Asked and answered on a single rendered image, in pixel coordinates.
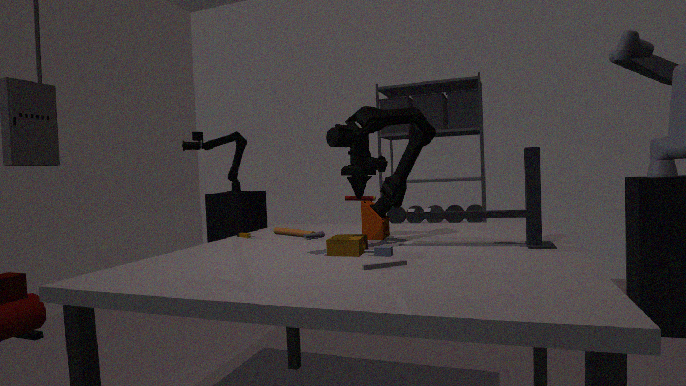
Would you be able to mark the red cylinder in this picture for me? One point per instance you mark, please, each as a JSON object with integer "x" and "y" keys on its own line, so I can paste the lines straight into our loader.
{"x": 363, "y": 198}

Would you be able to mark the hammer with wooden handle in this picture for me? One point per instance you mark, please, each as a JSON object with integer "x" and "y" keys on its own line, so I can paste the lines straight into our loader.
{"x": 300, "y": 233}

